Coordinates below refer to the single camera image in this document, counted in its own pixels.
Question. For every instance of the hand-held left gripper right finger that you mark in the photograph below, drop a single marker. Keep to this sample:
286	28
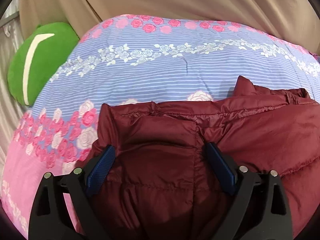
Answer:
220	167

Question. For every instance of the green plush pillow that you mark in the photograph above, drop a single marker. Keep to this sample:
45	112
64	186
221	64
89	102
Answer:
55	55

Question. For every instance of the maroon puffer jacket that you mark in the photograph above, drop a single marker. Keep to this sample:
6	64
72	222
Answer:
162	135

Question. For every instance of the pink floral bedsheet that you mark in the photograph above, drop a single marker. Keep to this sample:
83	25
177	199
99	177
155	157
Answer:
150	67

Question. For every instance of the white sheer curtain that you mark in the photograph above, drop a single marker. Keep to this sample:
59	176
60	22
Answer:
10	92

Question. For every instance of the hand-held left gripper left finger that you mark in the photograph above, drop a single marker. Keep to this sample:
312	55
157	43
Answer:
100	170

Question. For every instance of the grey metal bar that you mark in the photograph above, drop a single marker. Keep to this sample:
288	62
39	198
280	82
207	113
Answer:
10	20

